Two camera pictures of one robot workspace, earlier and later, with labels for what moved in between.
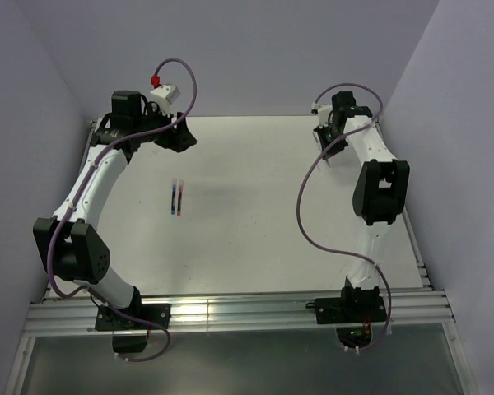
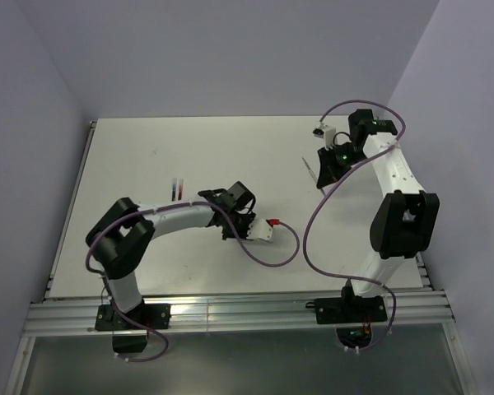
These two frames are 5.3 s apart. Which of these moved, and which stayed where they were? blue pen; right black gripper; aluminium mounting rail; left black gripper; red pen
Moved: right black gripper; left black gripper
Stayed: red pen; aluminium mounting rail; blue pen
